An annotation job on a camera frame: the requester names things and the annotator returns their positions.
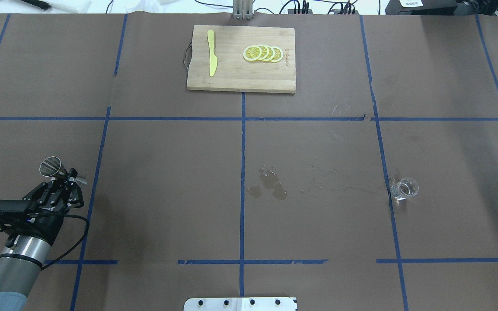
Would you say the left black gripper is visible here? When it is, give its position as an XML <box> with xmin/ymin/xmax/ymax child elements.
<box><xmin>3</xmin><ymin>168</ymin><xmax>84</xmax><ymax>246</ymax></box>

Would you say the steel double jigger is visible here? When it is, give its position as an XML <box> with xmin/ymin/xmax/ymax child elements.
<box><xmin>39</xmin><ymin>157</ymin><xmax>88</xmax><ymax>185</ymax></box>

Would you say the small glass beaker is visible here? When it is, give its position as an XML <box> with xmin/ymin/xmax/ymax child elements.
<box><xmin>390</xmin><ymin>177</ymin><xmax>420</xmax><ymax>201</ymax></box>

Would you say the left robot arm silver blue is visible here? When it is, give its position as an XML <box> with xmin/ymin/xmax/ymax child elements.
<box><xmin>0</xmin><ymin>168</ymin><xmax>84</xmax><ymax>311</ymax></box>

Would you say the black handheld tool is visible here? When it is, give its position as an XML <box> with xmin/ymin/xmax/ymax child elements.
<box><xmin>20</xmin><ymin>0</ymin><xmax>52</xmax><ymax>11</ymax></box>

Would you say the yellow plastic knife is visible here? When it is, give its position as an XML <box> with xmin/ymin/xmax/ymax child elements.
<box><xmin>206</xmin><ymin>29</ymin><xmax>219</xmax><ymax>77</ymax></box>

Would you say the bamboo cutting board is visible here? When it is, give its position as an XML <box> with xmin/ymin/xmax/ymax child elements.
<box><xmin>186</xmin><ymin>24</ymin><xmax>297</xmax><ymax>94</ymax></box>

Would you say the black box device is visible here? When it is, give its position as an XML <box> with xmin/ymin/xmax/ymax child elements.
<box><xmin>385</xmin><ymin>0</ymin><xmax>458</xmax><ymax>16</ymax></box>

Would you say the left black camera cable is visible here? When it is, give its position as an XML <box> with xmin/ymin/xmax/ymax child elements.
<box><xmin>33</xmin><ymin>213</ymin><xmax>90</xmax><ymax>271</ymax></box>

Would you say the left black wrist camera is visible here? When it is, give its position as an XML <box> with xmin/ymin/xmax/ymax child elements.
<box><xmin>0</xmin><ymin>200</ymin><xmax>36</xmax><ymax>222</ymax></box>

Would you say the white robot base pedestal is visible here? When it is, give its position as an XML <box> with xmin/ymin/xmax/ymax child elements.
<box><xmin>183</xmin><ymin>297</ymin><xmax>298</xmax><ymax>311</ymax></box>

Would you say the aluminium frame post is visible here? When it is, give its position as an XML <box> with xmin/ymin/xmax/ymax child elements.
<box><xmin>233</xmin><ymin>0</ymin><xmax>254</xmax><ymax>20</ymax></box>

